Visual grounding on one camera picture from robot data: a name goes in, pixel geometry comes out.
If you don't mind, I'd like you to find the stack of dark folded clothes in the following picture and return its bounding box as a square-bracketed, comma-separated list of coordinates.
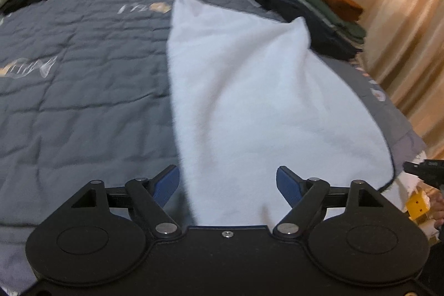
[236, 0, 365, 61]

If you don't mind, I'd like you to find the grey quilted bedspread fish print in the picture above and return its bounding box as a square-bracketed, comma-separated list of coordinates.
[0, 0, 427, 283]

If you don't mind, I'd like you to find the yellow box toy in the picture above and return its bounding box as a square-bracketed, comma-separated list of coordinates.
[407, 193, 431, 221]

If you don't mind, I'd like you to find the person's right hand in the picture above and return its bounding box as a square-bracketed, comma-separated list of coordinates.
[429, 193, 444, 231]

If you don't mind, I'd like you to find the white fleece throw black trim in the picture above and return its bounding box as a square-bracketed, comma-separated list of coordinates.
[166, 0, 398, 228]

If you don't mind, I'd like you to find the beige curtain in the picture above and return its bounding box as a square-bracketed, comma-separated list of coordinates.
[333, 0, 444, 158]

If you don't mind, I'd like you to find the green folded garment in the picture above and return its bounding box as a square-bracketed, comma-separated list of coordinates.
[282, 0, 366, 40]

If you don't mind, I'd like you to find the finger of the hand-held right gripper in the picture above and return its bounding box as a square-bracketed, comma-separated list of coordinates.
[403, 159, 444, 185]

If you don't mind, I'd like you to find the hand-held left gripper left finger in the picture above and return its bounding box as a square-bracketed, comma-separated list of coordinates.
[67, 164, 183, 239]

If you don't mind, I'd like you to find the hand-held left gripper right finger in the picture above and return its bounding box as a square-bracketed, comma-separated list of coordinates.
[272, 165, 385, 240]

